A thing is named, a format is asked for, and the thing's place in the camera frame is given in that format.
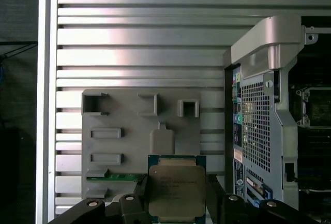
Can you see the black open PC case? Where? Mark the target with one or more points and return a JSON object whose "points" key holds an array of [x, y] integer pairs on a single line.
{"points": [[258, 131]]}

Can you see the grey plastic parts rack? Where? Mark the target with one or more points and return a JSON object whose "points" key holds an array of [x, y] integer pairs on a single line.
{"points": [[134, 136]]}

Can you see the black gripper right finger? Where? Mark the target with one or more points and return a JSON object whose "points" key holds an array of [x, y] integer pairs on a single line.
{"points": [[232, 208]]}

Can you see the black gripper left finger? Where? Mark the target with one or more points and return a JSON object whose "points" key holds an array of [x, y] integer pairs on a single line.
{"points": [[129, 208]]}

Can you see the CPU socket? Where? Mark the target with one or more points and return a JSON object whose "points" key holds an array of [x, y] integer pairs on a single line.
{"points": [[318, 110]]}

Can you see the silver CPU green edge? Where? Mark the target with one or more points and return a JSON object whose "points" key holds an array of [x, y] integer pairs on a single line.
{"points": [[175, 187]]}

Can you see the black RAM slot bank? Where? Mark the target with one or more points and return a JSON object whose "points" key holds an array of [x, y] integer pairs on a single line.
{"points": [[315, 143]]}

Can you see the green RAM stick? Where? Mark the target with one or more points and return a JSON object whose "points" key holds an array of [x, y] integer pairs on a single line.
{"points": [[116, 177]]}

